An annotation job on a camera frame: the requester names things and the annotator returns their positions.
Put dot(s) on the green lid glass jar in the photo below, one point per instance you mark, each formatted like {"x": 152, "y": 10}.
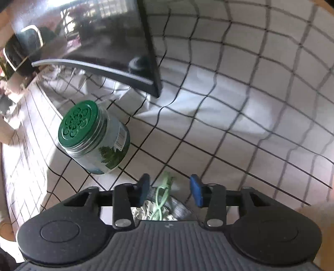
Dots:
{"x": 91, "y": 138}

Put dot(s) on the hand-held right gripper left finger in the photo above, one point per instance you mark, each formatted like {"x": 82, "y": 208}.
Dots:
{"x": 144, "y": 188}

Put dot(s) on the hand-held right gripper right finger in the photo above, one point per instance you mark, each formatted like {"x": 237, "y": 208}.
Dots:
{"x": 196, "y": 191}

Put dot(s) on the black chair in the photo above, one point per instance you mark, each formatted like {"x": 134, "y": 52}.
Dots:
{"x": 22, "y": 48}

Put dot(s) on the dark flat screen monitor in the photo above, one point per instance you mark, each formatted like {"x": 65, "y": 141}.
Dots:
{"x": 91, "y": 39}

